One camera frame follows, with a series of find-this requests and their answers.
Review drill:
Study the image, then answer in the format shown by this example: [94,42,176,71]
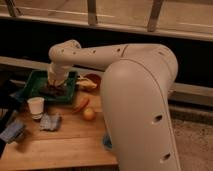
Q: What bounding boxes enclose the orange carrot toy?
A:
[73,98,90,113]

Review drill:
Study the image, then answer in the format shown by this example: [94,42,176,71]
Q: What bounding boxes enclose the crumpled grey blue cloth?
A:
[40,113,61,131]

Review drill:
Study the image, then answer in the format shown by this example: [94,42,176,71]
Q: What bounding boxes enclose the white paper cup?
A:
[27,97,44,119]

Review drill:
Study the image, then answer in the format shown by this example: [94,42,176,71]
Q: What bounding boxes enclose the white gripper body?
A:
[47,63,70,87]

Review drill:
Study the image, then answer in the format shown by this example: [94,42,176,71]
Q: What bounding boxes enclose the banana toy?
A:
[76,77,97,91]

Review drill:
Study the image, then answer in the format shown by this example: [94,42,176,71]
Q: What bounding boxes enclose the green plastic tray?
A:
[21,70,78,103]

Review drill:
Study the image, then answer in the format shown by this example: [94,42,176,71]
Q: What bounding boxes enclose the dark purple grapes bunch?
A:
[45,84,65,97]

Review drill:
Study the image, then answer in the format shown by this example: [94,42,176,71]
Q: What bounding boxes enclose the blue dish brush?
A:
[103,134,112,150]

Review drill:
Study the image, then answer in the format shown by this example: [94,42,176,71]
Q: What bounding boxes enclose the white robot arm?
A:
[48,40,181,171]

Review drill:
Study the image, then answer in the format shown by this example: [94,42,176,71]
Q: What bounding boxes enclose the orange bowl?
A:
[85,74,101,88]

